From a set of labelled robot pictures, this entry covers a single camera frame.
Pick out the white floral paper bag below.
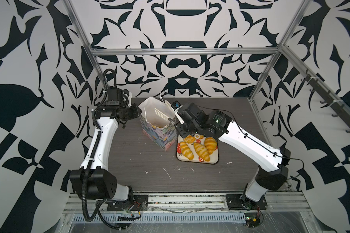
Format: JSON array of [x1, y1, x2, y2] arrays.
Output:
[[139, 97, 177, 151]]

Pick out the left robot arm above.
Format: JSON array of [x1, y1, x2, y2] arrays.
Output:
[[70, 88, 141, 201]]

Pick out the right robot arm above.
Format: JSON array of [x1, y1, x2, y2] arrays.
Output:
[[154, 101, 290, 209]]

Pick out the round bread middle left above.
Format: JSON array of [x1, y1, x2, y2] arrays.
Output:
[[183, 135, 196, 144]]

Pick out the croissant right lower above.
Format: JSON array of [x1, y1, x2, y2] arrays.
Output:
[[204, 137, 217, 155]]

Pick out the croissant bottom left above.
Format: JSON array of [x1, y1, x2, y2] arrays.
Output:
[[179, 141, 194, 160]]

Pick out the white strawberry tray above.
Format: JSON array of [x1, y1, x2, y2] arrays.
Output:
[[176, 134, 219, 165]]

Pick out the croissant bottom middle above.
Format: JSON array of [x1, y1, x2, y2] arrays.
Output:
[[193, 143, 210, 162]]

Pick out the small circuit board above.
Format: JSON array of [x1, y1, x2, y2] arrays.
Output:
[[245, 213, 264, 229]]

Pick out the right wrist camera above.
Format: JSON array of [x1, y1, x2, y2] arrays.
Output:
[[171, 101, 181, 110]]

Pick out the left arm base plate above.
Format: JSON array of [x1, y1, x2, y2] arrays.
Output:
[[107, 194, 149, 211]]

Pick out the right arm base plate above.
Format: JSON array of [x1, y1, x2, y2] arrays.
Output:
[[226, 194, 267, 211]]

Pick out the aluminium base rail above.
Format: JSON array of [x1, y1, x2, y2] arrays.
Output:
[[62, 192, 311, 213]]

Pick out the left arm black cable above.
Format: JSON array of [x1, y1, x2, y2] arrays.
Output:
[[81, 69, 142, 231]]

